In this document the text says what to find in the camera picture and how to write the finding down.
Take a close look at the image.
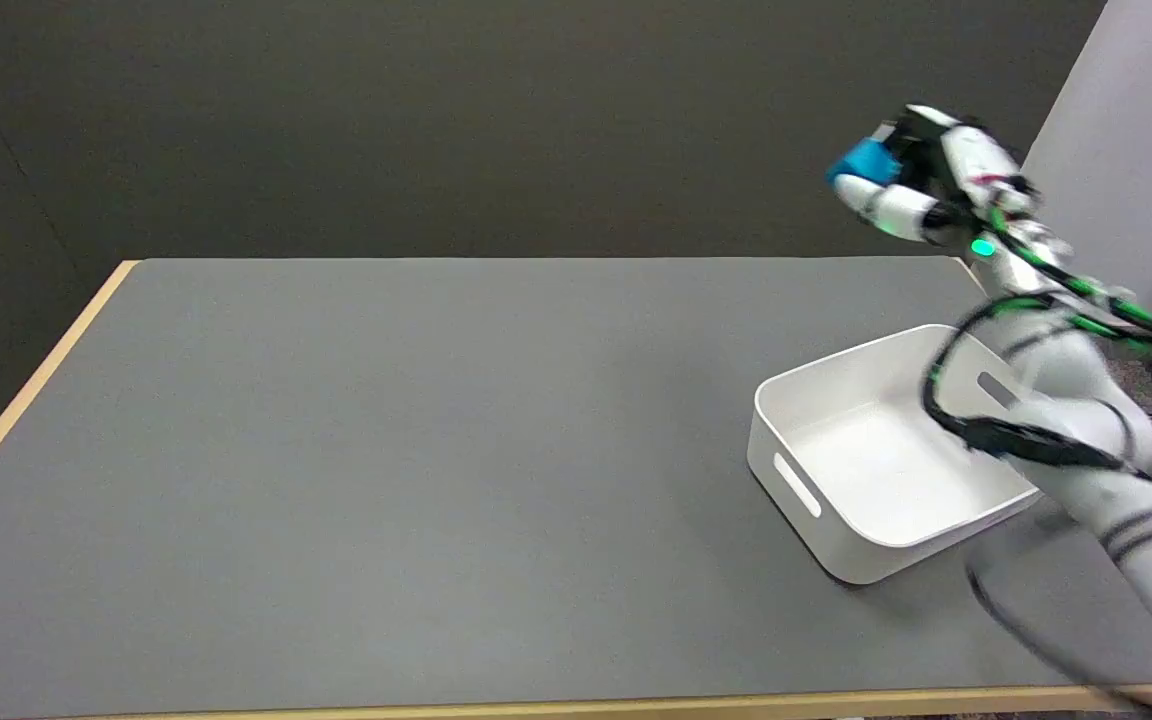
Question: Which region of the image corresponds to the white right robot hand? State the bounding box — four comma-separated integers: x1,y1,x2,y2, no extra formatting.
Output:
826,103,1043,251

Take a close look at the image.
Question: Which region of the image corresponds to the blue wooden cube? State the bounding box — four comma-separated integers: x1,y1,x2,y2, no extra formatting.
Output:
829,137,903,186

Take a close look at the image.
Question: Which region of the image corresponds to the black looping cable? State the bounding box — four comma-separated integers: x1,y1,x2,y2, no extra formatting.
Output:
920,292,1152,471

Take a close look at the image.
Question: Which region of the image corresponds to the white plastic box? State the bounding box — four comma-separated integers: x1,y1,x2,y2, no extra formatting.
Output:
747,323,1045,586

